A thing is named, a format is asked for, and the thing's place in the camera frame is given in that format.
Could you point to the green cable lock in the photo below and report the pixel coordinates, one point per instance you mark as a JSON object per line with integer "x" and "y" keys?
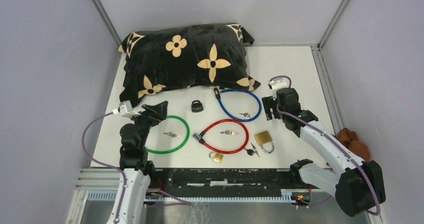
{"x": 165, "y": 152}

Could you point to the large brass padlock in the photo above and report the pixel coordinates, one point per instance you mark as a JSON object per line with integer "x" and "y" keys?
{"x": 265, "y": 142}

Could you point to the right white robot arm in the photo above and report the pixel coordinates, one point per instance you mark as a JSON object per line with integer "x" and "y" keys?
{"x": 357, "y": 185}

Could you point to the black head key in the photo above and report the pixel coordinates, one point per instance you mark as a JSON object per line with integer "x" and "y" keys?
{"x": 250, "y": 152}

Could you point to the red lock keys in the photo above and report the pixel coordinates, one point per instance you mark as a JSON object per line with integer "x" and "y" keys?
{"x": 229, "y": 132}

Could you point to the black padlock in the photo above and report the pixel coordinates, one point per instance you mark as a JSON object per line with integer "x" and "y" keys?
{"x": 196, "y": 106}

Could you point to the small silver brass-lock keys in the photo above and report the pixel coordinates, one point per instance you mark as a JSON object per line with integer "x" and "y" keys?
{"x": 255, "y": 150}

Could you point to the black floral pillow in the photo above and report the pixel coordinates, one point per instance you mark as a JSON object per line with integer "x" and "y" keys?
{"x": 208, "y": 55}

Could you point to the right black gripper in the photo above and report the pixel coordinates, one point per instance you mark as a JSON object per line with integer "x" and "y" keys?
{"x": 269, "y": 102}

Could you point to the red cable lock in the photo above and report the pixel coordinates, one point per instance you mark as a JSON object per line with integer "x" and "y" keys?
{"x": 199, "y": 137}

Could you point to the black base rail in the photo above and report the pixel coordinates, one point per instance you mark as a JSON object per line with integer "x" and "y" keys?
{"x": 177, "y": 185}

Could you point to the blue lock keys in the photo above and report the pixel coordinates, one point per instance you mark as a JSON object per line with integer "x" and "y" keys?
{"x": 245, "y": 116}

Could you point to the silver keys on table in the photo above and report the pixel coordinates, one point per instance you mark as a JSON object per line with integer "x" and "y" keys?
{"x": 171, "y": 134}

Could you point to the brown cloth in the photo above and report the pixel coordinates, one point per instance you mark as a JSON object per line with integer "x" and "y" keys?
{"x": 350, "y": 140}

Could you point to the small brass padlock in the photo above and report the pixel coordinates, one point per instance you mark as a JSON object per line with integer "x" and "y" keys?
{"x": 216, "y": 157}

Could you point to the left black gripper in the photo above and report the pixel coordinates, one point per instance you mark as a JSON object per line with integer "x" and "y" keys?
{"x": 153, "y": 113}

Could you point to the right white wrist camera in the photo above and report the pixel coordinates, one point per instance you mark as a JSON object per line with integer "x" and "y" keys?
{"x": 277, "y": 83}

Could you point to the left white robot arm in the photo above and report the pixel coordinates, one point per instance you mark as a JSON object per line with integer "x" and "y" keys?
{"x": 134, "y": 167}

